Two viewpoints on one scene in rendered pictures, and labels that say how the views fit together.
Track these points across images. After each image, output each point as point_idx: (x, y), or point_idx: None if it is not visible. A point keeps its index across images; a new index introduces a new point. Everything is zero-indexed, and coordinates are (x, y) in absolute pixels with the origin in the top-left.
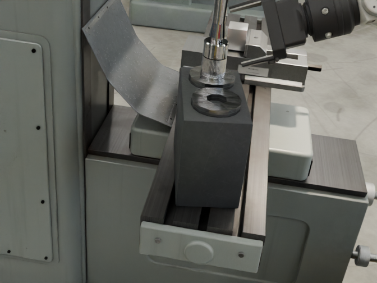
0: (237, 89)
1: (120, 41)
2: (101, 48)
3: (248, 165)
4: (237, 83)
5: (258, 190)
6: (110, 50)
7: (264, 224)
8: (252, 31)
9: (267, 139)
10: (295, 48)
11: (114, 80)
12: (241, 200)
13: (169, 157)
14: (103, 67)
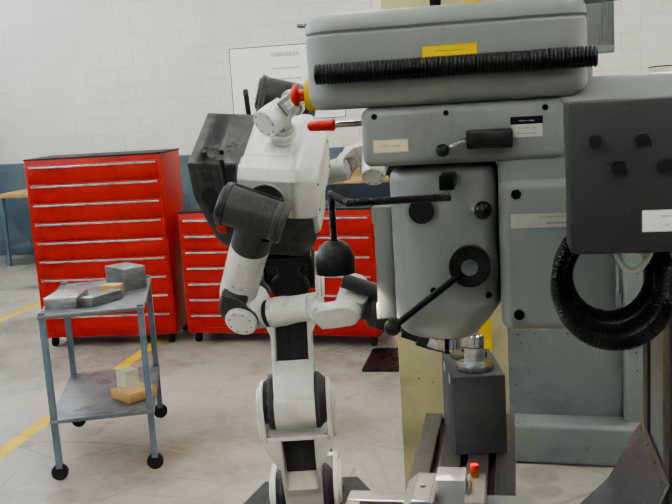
0: (453, 365)
1: (628, 502)
2: (628, 459)
3: (435, 445)
4: (453, 368)
5: (428, 431)
6: (625, 480)
7: (426, 417)
8: (427, 495)
9: (414, 464)
10: None
11: (605, 488)
12: (441, 439)
13: (507, 443)
14: (616, 466)
